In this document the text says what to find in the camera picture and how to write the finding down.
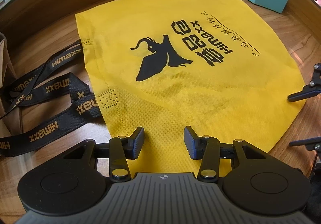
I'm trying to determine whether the yellow fabric shopping bag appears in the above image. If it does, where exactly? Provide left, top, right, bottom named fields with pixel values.
left=0, top=0, right=306, bottom=174

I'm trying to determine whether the brown paper bag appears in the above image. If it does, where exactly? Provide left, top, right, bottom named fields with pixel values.
left=1, top=33, right=22, bottom=137

